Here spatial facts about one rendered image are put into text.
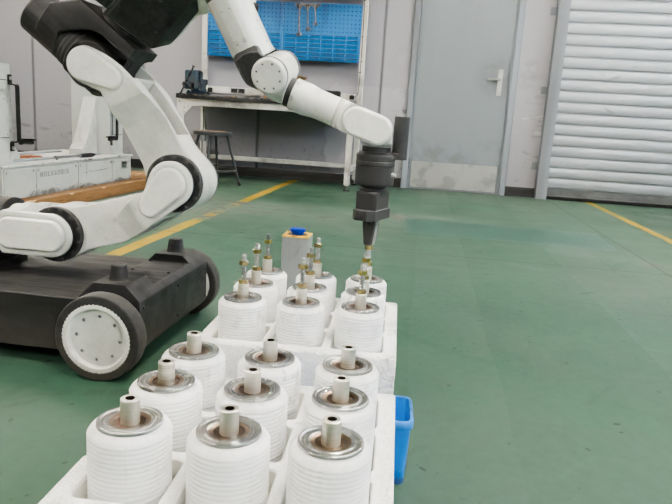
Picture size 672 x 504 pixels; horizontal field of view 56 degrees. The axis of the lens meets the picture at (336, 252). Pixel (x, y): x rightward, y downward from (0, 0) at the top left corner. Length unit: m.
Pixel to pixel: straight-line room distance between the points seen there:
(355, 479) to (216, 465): 0.15
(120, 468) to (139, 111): 1.04
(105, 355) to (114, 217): 0.37
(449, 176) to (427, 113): 0.64
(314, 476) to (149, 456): 0.19
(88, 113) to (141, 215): 3.34
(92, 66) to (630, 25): 5.49
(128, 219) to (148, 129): 0.23
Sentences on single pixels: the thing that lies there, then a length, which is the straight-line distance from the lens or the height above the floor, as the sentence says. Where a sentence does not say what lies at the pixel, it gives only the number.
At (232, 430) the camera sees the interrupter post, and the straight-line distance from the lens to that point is 0.76.
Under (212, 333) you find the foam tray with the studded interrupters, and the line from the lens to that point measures 1.30.
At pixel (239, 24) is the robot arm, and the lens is 1.43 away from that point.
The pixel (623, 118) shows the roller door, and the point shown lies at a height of 0.79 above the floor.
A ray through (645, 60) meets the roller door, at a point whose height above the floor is 1.31.
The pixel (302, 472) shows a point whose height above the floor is 0.23.
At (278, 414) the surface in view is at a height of 0.23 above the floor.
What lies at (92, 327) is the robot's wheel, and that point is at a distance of 1.54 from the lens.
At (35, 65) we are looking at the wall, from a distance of 7.52.
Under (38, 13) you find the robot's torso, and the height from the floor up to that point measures 0.82.
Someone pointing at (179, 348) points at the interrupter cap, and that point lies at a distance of 1.02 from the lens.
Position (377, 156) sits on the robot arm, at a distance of 1.40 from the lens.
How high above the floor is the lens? 0.61
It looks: 12 degrees down
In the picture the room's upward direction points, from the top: 4 degrees clockwise
